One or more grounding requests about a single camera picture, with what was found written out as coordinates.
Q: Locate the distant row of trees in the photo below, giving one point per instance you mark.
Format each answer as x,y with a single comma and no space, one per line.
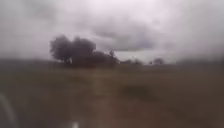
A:
158,61

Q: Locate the clump of dark trees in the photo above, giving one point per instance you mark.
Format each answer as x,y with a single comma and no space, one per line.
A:
78,50

